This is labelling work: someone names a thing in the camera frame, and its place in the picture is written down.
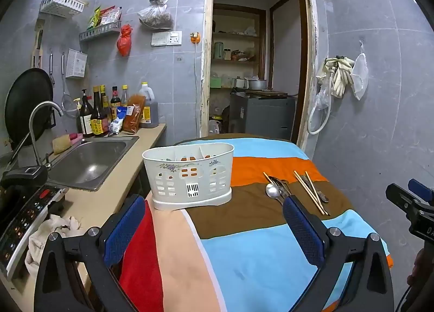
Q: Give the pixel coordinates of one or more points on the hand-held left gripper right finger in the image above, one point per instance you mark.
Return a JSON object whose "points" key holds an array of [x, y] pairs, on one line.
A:
{"points": [[303, 234]]}

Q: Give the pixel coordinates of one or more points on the white wall box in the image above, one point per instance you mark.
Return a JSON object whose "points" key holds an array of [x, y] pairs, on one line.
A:
{"points": [[76, 63]]}

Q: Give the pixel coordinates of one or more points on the pink soap dish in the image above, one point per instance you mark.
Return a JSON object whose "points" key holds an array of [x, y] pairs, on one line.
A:
{"points": [[76, 137]]}

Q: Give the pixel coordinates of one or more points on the curved metal faucet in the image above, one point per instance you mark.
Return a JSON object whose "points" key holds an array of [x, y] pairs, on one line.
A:
{"points": [[34, 118]]}

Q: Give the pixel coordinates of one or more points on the dark metal spoon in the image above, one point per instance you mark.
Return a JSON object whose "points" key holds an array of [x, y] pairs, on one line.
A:
{"points": [[282, 183]]}

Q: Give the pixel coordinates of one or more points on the white mesh bag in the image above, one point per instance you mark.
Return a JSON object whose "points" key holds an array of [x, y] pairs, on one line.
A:
{"points": [[360, 74]]}

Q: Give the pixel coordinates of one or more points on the red plastic bag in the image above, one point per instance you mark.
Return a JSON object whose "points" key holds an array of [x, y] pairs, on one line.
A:
{"points": [[124, 40]]}

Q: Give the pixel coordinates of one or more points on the red and white packet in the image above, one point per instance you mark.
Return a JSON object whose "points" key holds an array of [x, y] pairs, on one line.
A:
{"points": [[111, 15]]}

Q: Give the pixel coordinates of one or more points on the wooden shelf unit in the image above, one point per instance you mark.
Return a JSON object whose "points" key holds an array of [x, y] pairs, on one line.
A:
{"points": [[237, 35]]}

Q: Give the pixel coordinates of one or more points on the soy sauce bottle yellow label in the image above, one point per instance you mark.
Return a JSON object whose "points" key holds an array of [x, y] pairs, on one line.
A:
{"points": [[98, 122]]}

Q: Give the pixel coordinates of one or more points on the metal pot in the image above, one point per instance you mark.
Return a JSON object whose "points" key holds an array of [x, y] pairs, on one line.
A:
{"points": [[256, 84]]}

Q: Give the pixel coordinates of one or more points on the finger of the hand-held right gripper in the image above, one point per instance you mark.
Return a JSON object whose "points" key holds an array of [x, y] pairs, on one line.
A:
{"points": [[400, 195], [420, 187]]}

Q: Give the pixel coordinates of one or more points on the slim dark sauce bottle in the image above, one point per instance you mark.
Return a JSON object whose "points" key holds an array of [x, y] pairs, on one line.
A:
{"points": [[103, 93]]}

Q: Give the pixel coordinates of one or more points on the black round pan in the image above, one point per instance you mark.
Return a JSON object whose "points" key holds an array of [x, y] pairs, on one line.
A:
{"points": [[27, 101]]}

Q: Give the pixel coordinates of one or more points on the hanging mesh strainer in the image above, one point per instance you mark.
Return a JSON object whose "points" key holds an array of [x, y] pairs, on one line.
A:
{"points": [[69, 105]]}

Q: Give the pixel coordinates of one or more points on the wooden knife rack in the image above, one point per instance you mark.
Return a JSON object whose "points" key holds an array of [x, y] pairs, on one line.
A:
{"points": [[38, 47]]}

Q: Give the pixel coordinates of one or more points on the yellow sponge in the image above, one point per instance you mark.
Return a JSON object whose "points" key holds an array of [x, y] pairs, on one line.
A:
{"points": [[62, 144]]}

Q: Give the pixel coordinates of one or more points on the small metal spoon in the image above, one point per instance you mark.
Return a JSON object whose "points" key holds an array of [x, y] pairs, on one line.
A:
{"points": [[322, 195]]}

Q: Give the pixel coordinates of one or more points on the white plastic wall basket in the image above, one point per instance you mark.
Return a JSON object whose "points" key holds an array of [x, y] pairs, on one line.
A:
{"points": [[62, 3]]}

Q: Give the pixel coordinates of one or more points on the brown snack packet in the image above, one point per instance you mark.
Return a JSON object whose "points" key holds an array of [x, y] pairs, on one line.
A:
{"points": [[134, 113]]}

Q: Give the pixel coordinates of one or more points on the white plastic utensil holder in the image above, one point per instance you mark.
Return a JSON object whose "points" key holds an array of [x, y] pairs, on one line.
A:
{"points": [[152, 162]]}

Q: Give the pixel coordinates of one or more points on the white crumpled rag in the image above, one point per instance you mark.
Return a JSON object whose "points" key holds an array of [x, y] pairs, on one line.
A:
{"points": [[47, 230]]}

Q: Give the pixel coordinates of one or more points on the clear bag of dried goods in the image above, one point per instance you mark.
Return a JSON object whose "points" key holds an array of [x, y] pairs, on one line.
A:
{"points": [[156, 15]]}

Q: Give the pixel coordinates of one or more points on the blue and white packet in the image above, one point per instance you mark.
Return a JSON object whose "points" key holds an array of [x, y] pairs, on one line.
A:
{"points": [[118, 122]]}

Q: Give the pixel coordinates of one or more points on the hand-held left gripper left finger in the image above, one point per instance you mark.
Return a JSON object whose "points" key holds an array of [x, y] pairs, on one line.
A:
{"points": [[123, 230]]}

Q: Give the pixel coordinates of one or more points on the grey cabinet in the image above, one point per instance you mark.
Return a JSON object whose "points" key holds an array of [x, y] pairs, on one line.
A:
{"points": [[264, 113]]}

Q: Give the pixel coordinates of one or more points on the grey wall shelf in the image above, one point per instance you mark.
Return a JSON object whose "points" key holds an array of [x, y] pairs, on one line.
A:
{"points": [[100, 32]]}

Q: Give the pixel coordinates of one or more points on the colourful striped blanket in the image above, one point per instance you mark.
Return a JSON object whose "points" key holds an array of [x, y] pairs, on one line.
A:
{"points": [[254, 257]]}

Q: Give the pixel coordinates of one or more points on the green jar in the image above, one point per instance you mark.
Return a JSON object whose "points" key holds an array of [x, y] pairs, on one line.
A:
{"points": [[218, 51]]}

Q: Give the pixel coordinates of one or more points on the clear bottle yellow cap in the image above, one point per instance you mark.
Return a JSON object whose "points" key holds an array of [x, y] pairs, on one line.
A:
{"points": [[124, 96]]}

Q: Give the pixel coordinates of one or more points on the yellow green snack packet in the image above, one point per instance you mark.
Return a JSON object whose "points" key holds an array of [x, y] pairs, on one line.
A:
{"points": [[94, 18]]}

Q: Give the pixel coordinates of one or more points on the electric cooker with button panel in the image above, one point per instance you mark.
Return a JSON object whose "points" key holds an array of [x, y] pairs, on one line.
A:
{"points": [[23, 210]]}

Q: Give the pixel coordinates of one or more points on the hanging metal ladle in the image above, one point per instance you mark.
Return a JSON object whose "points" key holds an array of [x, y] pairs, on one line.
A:
{"points": [[51, 67]]}

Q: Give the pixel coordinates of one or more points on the stainless steel sink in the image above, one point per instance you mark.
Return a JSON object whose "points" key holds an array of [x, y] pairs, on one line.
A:
{"points": [[88, 159]]}

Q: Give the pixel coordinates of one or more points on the white wall socket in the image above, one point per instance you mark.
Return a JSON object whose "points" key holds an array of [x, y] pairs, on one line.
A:
{"points": [[166, 38]]}

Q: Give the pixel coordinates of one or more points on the wooden door frame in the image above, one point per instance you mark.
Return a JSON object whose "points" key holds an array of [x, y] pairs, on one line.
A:
{"points": [[205, 61]]}

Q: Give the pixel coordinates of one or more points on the large oil jug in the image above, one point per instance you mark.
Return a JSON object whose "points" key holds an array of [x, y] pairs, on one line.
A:
{"points": [[151, 112]]}

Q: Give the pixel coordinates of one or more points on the dark bottle red label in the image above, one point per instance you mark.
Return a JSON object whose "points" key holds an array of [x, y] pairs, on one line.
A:
{"points": [[115, 100]]}

